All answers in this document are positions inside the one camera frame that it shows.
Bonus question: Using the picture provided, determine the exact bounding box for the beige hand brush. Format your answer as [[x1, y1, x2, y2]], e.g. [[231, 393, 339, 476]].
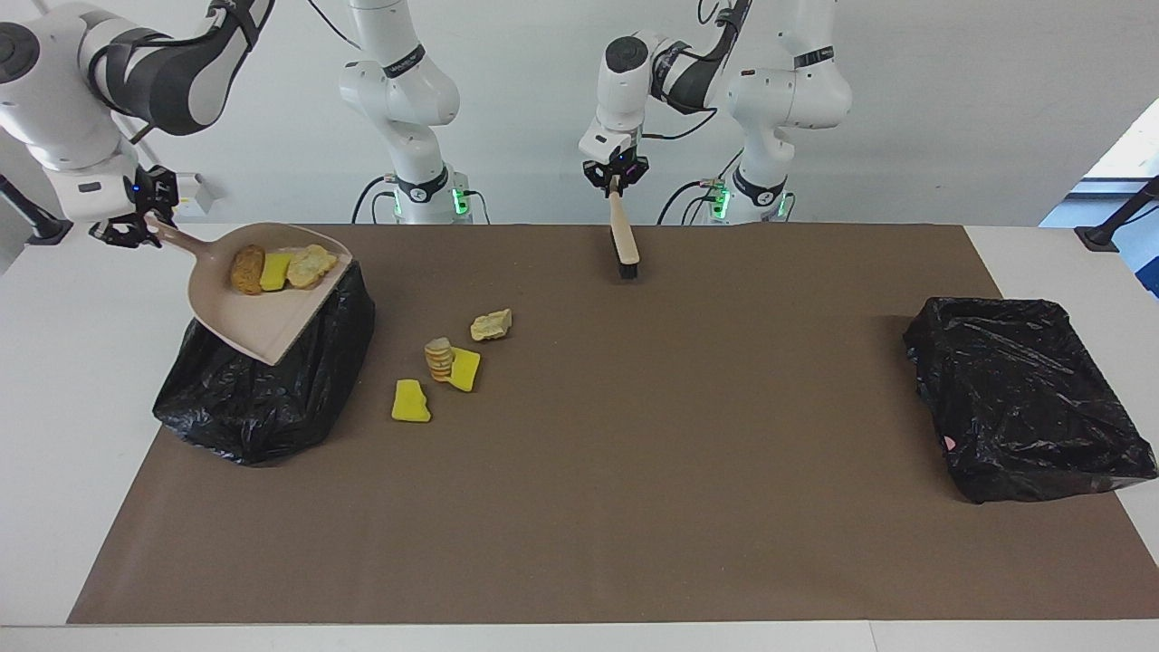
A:
[[608, 177, 640, 279]]

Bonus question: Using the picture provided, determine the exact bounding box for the brown potato shaped piece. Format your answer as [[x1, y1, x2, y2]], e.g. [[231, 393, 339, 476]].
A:
[[230, 244, 266, 295]]

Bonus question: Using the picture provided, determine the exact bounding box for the beige plastic dustpan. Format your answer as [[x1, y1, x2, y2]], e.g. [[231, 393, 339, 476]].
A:
[[145, 213, 354, 366]]

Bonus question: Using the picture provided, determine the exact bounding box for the black bag lined bin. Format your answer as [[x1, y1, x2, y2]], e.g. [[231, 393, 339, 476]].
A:
[[152, 258, 377, 466]]

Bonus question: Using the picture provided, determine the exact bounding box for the black bag bin pink spot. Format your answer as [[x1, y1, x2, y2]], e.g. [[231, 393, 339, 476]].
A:
[[903, 296, 1159, 504]]

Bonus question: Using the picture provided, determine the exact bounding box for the black clamp stand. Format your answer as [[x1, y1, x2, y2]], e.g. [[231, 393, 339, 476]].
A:
[[0, 174, 74, 246], [1075, 176, 1159, 253]]

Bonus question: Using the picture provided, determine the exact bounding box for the brown table mat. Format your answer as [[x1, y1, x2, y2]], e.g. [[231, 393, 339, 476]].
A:
[[66, 224, 1159, 625]]

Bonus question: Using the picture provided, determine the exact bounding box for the white wall socket box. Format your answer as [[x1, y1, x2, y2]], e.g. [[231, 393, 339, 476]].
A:
[[177, 172, 217, 217]]

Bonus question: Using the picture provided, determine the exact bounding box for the left arm base cable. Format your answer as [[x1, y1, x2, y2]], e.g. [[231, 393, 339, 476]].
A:
[[658, 145, 745, 225]]

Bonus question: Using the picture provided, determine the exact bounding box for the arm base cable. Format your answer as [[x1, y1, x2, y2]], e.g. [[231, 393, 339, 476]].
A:
[[658, 145, 745, 225], [351, 177, 399, 225]]

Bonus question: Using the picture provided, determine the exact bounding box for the left arm black gripper cable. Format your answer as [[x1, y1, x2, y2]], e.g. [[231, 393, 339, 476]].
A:
[[638, 0, 727, 143]]

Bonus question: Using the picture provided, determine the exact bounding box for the arm black gripper cable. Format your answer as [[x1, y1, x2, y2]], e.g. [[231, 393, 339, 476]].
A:
[[118, 0, 352, 146], [638, 0, 727, 143]]

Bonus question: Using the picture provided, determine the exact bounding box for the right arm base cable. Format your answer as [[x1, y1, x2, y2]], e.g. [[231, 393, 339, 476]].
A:
[[351, 177, 399, 225]]

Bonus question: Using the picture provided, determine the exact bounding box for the right arm black gripper cable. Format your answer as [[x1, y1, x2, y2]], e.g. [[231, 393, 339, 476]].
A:
[[118, 0, 352, 146]]

